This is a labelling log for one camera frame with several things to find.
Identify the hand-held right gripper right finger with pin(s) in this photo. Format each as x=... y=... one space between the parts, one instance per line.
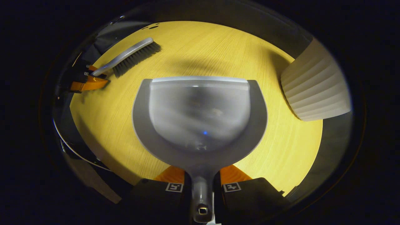
x=250 y=203

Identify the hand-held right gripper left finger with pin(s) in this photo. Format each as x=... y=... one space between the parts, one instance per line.
x=156 y=203

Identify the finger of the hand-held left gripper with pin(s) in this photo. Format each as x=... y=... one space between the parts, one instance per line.
x=82 y=69
x=93 y=83

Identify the small grey broom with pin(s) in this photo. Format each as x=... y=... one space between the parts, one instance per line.
x=131 y=54

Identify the grey plastic dustpan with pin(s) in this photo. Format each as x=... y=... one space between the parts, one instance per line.
x=200 y=109

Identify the white ribbed garbage bin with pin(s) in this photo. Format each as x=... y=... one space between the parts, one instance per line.
x=315 y=84

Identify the round yellow wooden desktop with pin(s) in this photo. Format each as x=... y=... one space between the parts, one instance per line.
x=109 y=125

